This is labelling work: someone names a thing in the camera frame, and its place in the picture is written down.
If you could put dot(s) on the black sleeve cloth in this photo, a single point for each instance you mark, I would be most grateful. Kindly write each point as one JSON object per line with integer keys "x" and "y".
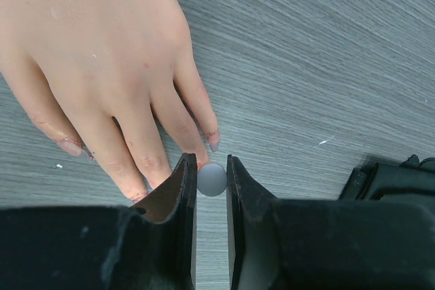
{"x": 408, "y": 181}

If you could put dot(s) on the white nail polish cap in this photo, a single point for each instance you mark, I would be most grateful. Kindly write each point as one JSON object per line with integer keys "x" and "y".
{"x": 212, "y": 179}

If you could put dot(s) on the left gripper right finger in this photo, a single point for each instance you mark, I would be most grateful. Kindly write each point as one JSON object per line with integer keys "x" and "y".
{"x": 276, "y": 243}

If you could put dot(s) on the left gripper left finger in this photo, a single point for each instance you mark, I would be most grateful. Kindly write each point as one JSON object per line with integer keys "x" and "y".
{"x": 150, "y": 245}

